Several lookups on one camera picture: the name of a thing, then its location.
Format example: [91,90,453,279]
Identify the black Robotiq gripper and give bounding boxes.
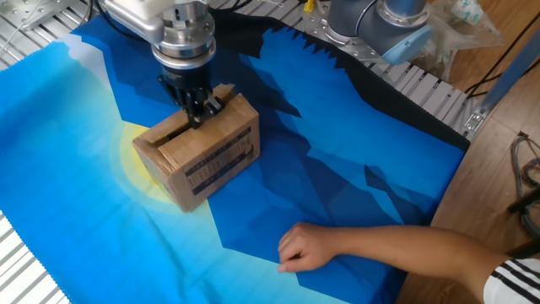
[158,62,225,130]

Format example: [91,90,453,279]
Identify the brown cardboard box with print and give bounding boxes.
[131,83,262,214]

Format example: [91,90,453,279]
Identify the person's bare forearm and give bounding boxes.
[337,225,511,303]

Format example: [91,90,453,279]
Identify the person's bare hand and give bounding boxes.
[277,222,343,274]

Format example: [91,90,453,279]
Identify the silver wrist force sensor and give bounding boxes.
[150,8,217,71]

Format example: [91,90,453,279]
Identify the blue mountain landscape cloth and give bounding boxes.
[0,10,472,304]

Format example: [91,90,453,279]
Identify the silver mounting plate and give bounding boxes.
[0,0,79,33]

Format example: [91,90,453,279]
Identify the clear plastic bag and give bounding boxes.
[415,0,506,82]

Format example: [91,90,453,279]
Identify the black stand base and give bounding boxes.
[505,189,540,259]

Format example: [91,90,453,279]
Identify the white black striped shirt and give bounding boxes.
[482,257,540,304]

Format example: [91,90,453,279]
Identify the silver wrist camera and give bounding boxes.
[100,0,165,46]

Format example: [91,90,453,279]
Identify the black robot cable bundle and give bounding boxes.
[86,0,149,43]

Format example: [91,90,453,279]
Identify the black floor cables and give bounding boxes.
[463,12,540,99]

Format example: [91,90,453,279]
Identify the aluminium frame post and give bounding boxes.
[462,27,540,143]

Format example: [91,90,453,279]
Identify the grey cable bundle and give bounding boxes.
[508,131,540,240]

